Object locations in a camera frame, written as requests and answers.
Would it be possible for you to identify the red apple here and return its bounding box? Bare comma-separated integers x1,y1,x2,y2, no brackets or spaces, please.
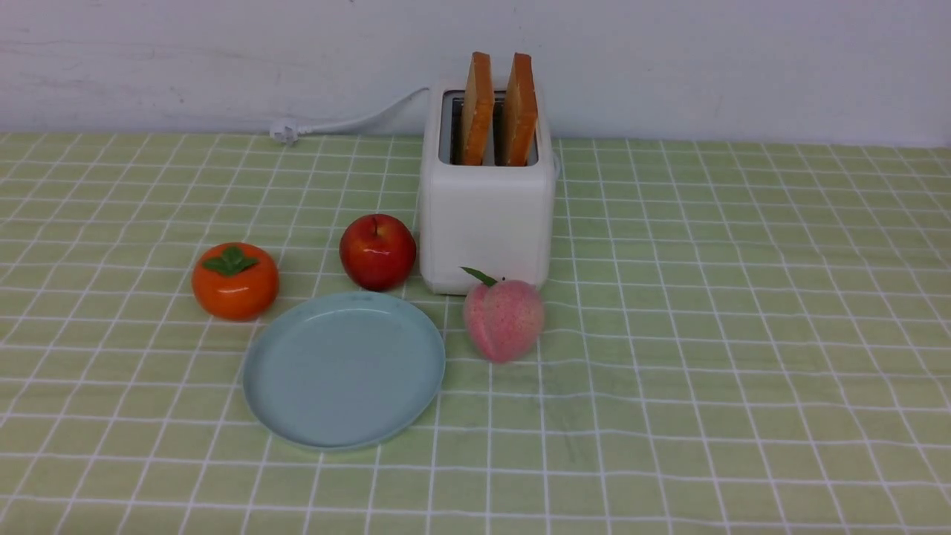
337,213,418,292

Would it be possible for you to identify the pink peach with leaf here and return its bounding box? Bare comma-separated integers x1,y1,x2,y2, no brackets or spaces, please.
462,267,545,363

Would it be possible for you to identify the toast slice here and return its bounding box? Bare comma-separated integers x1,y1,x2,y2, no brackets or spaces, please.
502,52,538,166
459,51,495,166

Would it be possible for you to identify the orange persimmon with green leaf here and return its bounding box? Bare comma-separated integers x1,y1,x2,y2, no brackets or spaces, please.
191,241,281,322

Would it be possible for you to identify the white two-slot toaster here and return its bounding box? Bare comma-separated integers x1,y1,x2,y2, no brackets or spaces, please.
418,79,560,295

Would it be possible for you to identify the green checkered tablecloth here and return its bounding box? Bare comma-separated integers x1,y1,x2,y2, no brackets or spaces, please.
1,133,950,534

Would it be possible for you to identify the light blue round plate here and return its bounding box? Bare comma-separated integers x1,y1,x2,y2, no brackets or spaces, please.
242,291,446,451

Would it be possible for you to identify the white power cable with plug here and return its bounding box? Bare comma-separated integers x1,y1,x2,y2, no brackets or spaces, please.
270,86,432,146

